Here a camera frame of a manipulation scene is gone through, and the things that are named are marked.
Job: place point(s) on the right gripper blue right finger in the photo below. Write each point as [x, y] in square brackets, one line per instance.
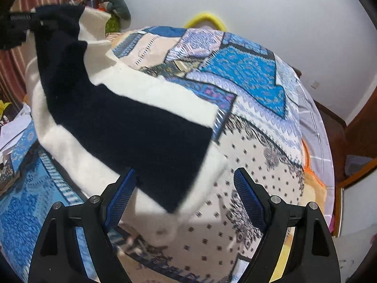
[312, 257]

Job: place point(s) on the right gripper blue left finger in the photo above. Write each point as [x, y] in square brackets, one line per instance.
[56, 256]

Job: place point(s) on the cream navy striped sweater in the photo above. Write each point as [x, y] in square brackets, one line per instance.
[97, 117]

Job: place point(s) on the orange plush toast blanket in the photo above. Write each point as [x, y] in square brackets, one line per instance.
[314, 190]

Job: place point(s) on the green fabric storage box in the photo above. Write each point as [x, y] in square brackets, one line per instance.
[113, 25]

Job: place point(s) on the grey plush toy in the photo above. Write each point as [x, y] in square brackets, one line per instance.
[119, 8]

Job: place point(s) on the grey checked bed sheet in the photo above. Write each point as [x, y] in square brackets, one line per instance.
[315, 136]

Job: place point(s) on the blue patchwork bedspread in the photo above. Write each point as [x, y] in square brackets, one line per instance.
[257, 127]

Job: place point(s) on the yellow foam tube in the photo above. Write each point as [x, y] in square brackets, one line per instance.
[205, 17]

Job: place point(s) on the wall power socket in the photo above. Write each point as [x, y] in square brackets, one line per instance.
[315, 84]

